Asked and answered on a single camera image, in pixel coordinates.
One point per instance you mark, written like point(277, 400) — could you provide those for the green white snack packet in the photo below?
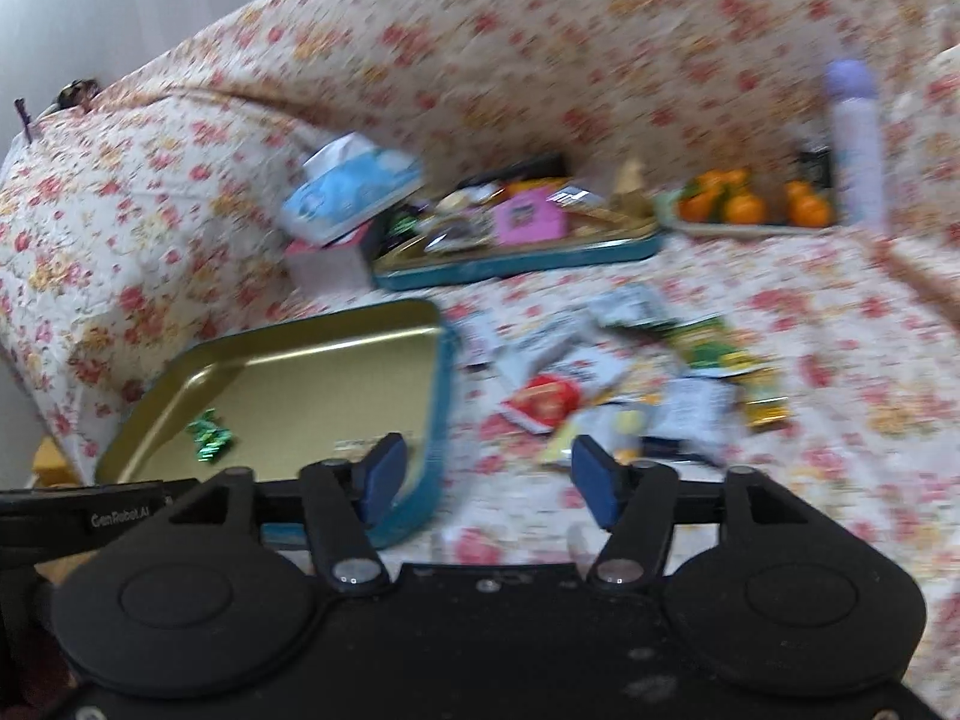
point(630, 307)

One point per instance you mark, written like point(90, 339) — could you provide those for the pink cardboard box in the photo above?
point(330, 266)

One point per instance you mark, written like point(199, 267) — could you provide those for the pile of tangerines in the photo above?
point(739, 206)

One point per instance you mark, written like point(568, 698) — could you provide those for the dark green foil candy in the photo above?
point(401, 225)

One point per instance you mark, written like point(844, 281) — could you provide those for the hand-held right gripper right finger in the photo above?
point(597, 481)

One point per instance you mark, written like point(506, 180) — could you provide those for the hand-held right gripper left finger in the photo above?
point(381, 478)

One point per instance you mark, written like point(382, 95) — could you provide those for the yellow wooden object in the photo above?
point(54, 463)

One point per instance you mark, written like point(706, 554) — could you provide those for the blue white tissue pack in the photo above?
point(345, 191)

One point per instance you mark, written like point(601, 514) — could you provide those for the white blue snack packet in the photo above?
point(694, 405)

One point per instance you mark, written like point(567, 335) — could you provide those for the red white snack packet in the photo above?
point(544, 399)

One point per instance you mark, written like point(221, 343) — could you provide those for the small dark object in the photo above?
point(75, 94)

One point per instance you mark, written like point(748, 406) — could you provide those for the white red-lettered snack packet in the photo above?
point(598, 371)

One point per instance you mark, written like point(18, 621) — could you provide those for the floral quilted sofa cover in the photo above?
point(675, 52)

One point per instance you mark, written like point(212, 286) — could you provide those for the white grey crisp packet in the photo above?
point(536, 349)

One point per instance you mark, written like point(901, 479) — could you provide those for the white oblong plate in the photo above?
point(720, 229)

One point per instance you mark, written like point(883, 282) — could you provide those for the dark drink can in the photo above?
point(817, 165)

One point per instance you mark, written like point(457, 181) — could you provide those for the gold foil candy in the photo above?
point(765, 411)

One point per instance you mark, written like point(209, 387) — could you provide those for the pink snack packet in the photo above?
point(529, 219)

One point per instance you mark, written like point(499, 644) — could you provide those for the blue tin of assorted snacks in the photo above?
point(525, 266)

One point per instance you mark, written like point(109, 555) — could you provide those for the brown paper packet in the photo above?
point(631, 181)

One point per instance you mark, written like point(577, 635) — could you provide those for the green yellow snack packet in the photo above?
point(709, 345)

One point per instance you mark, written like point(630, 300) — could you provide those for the purple thermos bottle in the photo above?
point(856, 142)

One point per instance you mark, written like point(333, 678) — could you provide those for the gold tin tray blue rim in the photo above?
point(300, 375)

